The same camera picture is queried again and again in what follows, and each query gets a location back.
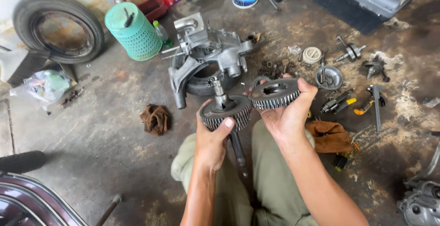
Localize person's right hand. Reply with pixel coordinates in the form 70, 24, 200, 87
248, 73, 319, 143

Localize person's left hand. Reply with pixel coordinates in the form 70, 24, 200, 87
194, 99, 236, 172

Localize large steel gear wheel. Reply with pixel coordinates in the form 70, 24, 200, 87
248, 77, 301, 110

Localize gear cluster with long shaft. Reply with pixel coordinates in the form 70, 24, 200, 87
199, 76, 253, 178

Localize brown leather cloth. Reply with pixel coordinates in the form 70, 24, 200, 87
305, 120, 355, 154

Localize black and yellow tool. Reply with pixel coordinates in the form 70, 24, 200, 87
320, 88, 357, 114

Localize round metal clutch cover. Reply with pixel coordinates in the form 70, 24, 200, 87
315, 66, 344, 91

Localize brown dirty rag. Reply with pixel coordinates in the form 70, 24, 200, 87
140, 104, 171, 136

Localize small black rubber tyre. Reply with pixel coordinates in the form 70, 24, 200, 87
170, 54, 241, 96

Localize person's olive green trousers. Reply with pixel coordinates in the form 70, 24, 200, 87
170, 119, 320, 226

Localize round white cap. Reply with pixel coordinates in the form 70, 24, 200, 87
302, 47, 323, 65

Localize long metal puller tool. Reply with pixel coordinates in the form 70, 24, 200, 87
366, 84, 385, 133

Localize crankshaft with connecting rod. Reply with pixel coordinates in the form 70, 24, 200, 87
333, 35, 368, 63

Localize aluminium engine crankcase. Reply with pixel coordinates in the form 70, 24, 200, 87
160, 12, 257, 110

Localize dark crankshaft assembly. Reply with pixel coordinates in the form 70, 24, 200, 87
362, 55, 390, 83

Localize metal socket extension bar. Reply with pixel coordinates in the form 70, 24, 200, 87
265, 0, 281, 13

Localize clear bottle with green cap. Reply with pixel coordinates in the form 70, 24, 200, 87
153, 20, 173, 48

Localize green plastic basket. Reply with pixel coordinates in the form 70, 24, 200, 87
104, 2, 163, 61

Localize red plastic tray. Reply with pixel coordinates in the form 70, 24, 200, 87
137, 0, 168, 22

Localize grey engine block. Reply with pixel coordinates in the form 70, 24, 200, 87
397, 140, 440, 226

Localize clear plastic bag with rubbish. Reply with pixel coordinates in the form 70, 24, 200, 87
10, 69, 75, 111

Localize maroon scooter body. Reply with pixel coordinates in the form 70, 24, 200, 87
0, 172, 88, 226

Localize black scooter seat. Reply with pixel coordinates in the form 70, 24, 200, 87
0, 150, 47, 174

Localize large tyre on rusty rim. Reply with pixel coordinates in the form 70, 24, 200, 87
12, 0, 105, 64

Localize black yellow screwdriver handle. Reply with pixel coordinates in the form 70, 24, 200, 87
335, 152, 350, 171

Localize yellow handled pliers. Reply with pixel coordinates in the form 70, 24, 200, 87
353, 95, 386, 116

